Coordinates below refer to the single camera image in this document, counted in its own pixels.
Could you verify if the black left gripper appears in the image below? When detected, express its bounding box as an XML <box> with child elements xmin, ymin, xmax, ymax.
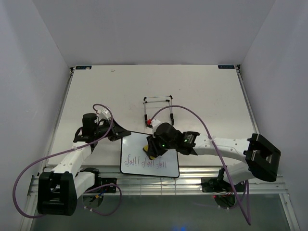
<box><xmin>94</xmin><ymin>117</ymin><xmax>131</xmax><ymax>142</ymax></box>

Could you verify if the yellow bone-shaped eraser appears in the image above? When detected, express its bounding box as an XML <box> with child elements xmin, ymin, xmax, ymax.
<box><xmin>142</xmin><ymin>145</ymin><xmax>156</xmax><ymax>160</ymax></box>

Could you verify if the black-framed small whiteboard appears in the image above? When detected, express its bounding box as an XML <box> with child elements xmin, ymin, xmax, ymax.
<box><xmin>120</xmin><ymin>132</ymin><xmax>180</xmax><ymax>178</ymax></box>

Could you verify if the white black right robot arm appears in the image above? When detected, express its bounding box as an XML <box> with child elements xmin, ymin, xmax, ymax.
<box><xmin>143</xmin><ymin>120</ymin><xmax>281</xmax><ymax>191</ymax></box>

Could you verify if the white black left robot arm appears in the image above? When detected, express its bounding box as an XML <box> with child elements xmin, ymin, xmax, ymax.
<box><xmin>37</xmin><ymin>113</ymin><xmax>131</xmax><ymax>216</ymax></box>

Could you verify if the blue left corner label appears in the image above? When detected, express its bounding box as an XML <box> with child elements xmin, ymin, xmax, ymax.
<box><xmin>75</xmin><ymin>65</ymin><xmax>92</xmax><ymax>70</ymax></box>

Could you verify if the blue corner label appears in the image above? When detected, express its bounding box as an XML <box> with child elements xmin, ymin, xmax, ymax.
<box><xmin>218</xmin><ymin>65</ymin><xmax>235</xmax><ymax>69</ymax></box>
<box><xmin>75</xmin><ymin>65</ymin><xmax>92</xmax><ymax>70</ymax></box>

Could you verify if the blue right corner label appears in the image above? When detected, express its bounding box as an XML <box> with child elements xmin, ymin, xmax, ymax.
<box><xmin>218</xmin><ymin>65</ymin><xmax>235</xmax><ymax>69</ymax></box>

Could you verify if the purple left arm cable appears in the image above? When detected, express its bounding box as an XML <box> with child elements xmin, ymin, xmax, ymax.
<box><xmin>12</xmin><ymin>103</ymin><xmax>122</xmax><ymax>218</ymax></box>

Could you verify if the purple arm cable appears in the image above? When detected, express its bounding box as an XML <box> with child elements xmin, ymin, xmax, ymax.
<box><xmin>150</xmin><ymin>105</ymin><xmax>252</xmax><ymax>226</ymax></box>
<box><xmin>12</xmin><ymin>103</ymin><xmax>122</xmax><ymax>218</ymax></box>

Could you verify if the metal wire whiteboard stand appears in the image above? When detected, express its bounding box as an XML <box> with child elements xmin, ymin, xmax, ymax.
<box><xmin>143</xmin><ymin>95</ymin><xmax>173</xmax><ymax>128</ymax></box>

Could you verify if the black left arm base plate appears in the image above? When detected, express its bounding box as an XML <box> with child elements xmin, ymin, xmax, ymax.
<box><xmin>97</xmin><ymin>177</ymin><xmax>118</xmax><ymax>193</ymax></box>

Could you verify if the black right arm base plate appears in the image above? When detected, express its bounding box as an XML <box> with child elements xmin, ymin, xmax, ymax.
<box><xmin>201</xmin><ymin>177</ymin><xmax>233</xmax><ymax>193</ymax></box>

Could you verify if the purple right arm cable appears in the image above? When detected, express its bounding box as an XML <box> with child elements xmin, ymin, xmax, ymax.
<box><xmin>150</xmin><ymin>105</ymin><xmax>252</xmax><ymax>226</ymax></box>

